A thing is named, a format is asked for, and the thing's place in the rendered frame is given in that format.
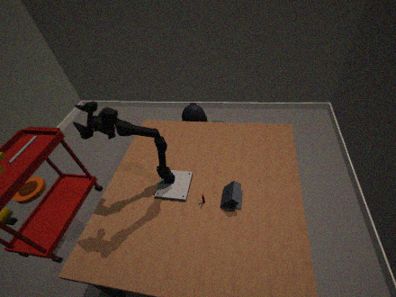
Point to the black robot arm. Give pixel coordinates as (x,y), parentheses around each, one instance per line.
(109,116)

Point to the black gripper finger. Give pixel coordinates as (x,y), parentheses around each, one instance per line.
(79,127)
(80,107)

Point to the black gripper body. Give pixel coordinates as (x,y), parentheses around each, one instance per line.
(92,121)

